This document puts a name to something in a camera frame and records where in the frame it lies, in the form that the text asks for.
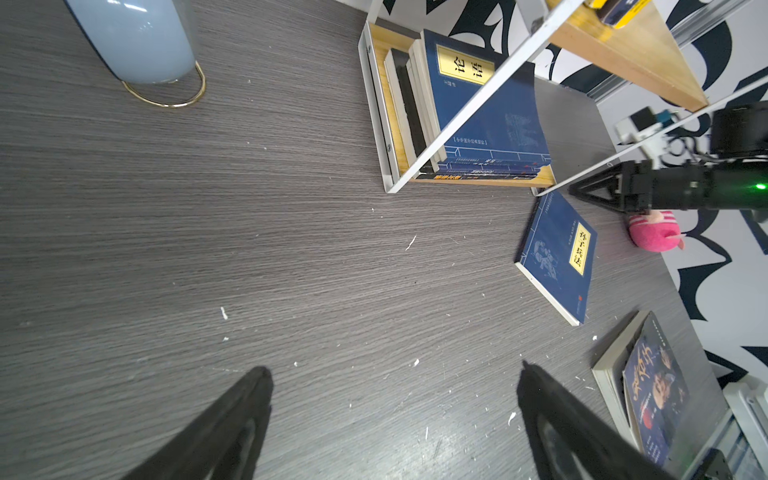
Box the white wooden book shelf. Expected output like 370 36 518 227
357 0 768 198

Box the light blue alarm clock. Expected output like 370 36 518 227
65 0 207 109

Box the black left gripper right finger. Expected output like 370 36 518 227
517 362 672 479

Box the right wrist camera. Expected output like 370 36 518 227
615 107 677 170

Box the plush doll pink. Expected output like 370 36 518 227
628 210 685 253

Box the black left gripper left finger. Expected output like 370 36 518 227
125 366 274 479

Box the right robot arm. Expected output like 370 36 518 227
518 101 767 479

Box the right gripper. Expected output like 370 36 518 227
568 160 767 213

